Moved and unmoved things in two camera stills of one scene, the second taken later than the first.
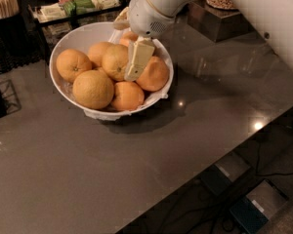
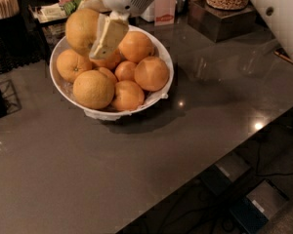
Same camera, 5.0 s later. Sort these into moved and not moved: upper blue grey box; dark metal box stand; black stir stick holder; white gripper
Moved: white gripper
Not moved: upper blue grey box; dark metal box stand; black stir stick holder
